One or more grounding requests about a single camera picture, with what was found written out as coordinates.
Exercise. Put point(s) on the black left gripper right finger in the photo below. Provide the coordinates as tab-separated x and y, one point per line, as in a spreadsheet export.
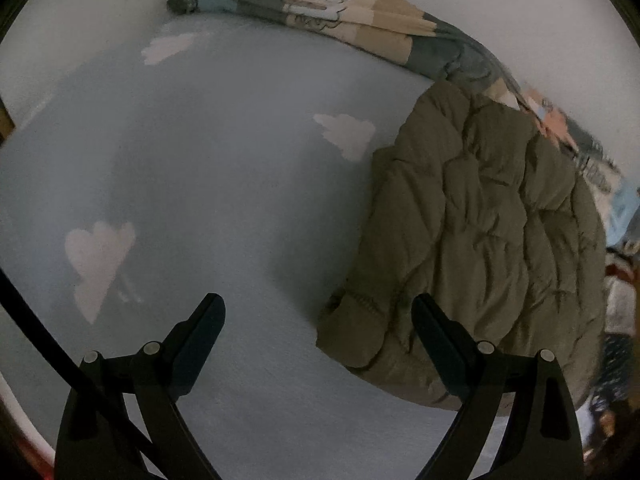
542	439

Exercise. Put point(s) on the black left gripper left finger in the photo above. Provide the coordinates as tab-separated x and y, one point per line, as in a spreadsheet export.
121	419

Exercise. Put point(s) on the olive green puffer jacket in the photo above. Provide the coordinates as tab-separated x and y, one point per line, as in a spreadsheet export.
475	207

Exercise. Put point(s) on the navy starred patchwork pillow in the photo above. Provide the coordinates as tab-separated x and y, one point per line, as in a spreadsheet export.
609	401

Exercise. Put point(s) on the light blue cloud bedsheet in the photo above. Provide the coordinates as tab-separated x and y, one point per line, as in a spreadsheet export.
226	155

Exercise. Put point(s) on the patchwork cartoon rolled quilt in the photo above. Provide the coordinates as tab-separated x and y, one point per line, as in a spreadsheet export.
399	32

